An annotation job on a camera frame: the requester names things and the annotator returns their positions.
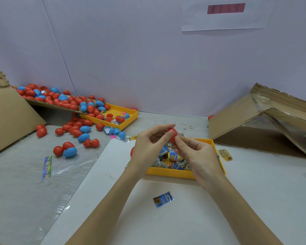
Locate single red plastic egg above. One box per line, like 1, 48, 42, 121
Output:
167, 128, 179, 145

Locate person's left hand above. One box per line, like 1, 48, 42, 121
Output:
126, 124, 176, 181

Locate yellow label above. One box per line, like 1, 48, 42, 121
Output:
218, 148, 233, 162

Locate torn flattened cardboard box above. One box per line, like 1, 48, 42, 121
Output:
208, 82, 306, 160

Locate yellow tray under eggs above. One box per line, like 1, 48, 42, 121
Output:
81, 103, 139, 132

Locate tall brown cardboard box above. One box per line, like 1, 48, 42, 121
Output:
0, 61, 47, 157

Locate person's left forearm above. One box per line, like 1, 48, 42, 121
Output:
65, 168, 143, 245

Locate person's right forearm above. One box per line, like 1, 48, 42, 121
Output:
208, 177, 284, 245

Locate white paper sign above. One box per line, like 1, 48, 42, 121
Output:
182, 0, 276, 32

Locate pile of plastic eggs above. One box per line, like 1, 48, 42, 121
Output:
13, 83, 138, 159

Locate yellow plastic tray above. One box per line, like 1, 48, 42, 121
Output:
144, 137, 226, 180

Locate blue packet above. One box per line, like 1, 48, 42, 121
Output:
152, 191, 174, 208

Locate clear bag with coloured label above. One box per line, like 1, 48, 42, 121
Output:
42, 145, 100, 181

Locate person's right hand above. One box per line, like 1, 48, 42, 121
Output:
172, 134, 226, 192

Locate brown cardboard sheet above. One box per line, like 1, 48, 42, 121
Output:
25, 98, 81, 113

